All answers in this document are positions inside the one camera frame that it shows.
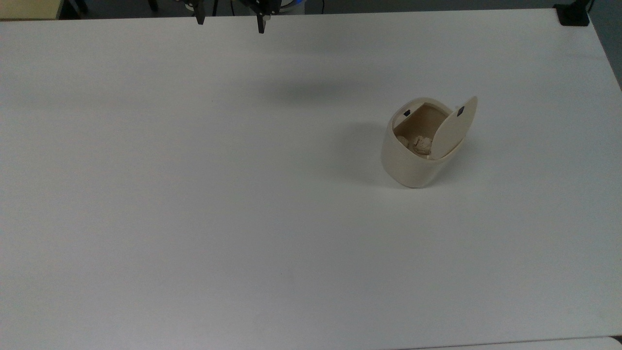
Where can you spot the cream trash bin body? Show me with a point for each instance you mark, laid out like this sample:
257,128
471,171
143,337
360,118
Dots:
408,167

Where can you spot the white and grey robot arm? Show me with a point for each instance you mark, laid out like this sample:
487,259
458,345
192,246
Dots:
294,3

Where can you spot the crumpled paper waste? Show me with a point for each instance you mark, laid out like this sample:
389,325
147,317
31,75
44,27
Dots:
421,145

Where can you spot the cream trash bin lid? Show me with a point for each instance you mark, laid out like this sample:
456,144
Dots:
454,130

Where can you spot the beige cabinet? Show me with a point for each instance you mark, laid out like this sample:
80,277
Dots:
29,8

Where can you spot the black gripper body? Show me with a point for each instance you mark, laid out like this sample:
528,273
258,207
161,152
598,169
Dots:
272,5

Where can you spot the black table clamp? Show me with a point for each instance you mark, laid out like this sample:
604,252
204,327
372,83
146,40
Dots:
572,14

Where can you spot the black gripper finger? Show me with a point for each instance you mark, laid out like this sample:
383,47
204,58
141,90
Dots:
199,14
261,23

